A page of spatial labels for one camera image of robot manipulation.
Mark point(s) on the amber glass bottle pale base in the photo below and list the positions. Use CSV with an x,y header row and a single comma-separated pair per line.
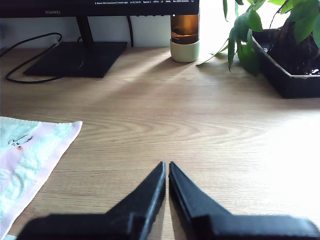
x,y
185,52

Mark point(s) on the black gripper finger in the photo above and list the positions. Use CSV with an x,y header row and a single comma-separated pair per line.
x,y
147,200
190,200

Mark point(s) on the potted green leafy plant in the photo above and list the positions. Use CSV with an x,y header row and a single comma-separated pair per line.
x,y
275,75

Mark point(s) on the large black computer monitor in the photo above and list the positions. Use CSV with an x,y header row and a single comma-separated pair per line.
x,y
75,60

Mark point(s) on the pale green pink tea towel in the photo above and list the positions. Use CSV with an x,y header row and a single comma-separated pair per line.
x,y
25,162

